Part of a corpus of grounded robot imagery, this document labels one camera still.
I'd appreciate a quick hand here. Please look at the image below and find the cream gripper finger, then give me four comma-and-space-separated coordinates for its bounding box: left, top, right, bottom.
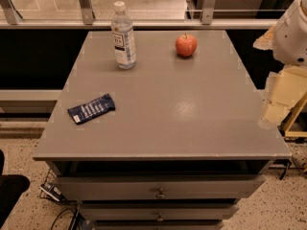
261, 66, 307, 126
253, 27, 274, 51

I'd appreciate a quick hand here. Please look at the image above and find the red apple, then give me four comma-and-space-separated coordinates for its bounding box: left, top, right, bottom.
176, 34, 198, 58

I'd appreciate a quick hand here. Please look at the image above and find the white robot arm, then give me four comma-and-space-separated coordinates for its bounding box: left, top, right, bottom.
253, 0, 307, 128

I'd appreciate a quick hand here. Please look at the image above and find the blue rxbar wrapper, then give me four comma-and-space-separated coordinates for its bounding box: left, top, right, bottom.
67, 94, 116, 125

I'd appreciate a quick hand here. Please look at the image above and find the grey drawer cabinet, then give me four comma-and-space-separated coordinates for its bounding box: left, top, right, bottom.
35, 31, 290, 230

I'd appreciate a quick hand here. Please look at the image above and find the clear plastic water bottle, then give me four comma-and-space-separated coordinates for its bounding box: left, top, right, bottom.
111, 1, 136, 69

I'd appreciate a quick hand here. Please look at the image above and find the top drawer brass knob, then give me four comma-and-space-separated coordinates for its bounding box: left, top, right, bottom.
155, 189, 165, 199

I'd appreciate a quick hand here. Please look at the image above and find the drawer brass knob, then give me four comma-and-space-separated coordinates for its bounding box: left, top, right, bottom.
155, 189, 165, 199
155, 213, 164, 222

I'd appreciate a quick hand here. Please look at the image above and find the metal window railing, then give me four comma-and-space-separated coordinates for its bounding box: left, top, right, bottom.
0, 0, 294, 30

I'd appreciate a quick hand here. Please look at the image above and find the small device on floor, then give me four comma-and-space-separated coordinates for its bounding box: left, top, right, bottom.
39, 183, 61, 202

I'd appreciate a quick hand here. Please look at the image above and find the black chair edge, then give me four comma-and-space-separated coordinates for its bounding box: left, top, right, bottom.
0, 150, 30, 227

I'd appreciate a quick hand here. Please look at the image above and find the black floor cable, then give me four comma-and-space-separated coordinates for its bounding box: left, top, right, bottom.
49, 207, 84, 230

